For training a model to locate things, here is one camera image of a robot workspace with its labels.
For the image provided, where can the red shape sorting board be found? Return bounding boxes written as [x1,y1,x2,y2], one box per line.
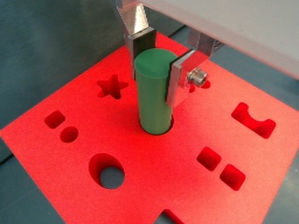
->
[0,31,299,224]

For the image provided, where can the green cylinder peg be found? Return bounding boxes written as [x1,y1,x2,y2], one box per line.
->
[135,48,176,135]

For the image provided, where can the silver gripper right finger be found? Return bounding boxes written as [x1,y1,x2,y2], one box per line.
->
[165,28,224,109]

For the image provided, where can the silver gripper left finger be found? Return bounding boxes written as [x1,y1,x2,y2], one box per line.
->
[111,0,157,81]

